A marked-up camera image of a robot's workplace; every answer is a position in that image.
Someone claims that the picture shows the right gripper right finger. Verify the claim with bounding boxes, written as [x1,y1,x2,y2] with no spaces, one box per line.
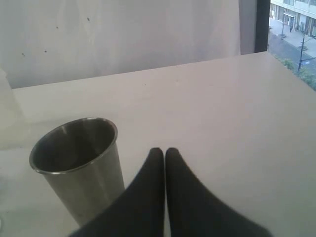
[165,148,271,237]

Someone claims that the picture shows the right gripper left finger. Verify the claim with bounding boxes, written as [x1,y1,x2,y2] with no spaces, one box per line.
[71,148,164,237]

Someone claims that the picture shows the stainless steel cup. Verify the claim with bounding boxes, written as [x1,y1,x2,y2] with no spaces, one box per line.
[29,118,125,226]

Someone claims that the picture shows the translucent frosted plastic cup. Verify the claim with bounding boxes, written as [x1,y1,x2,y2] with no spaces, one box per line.
[0,69,26,150]

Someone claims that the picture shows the dark window frame post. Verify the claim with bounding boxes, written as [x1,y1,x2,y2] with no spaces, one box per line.
[238,0,271,55]

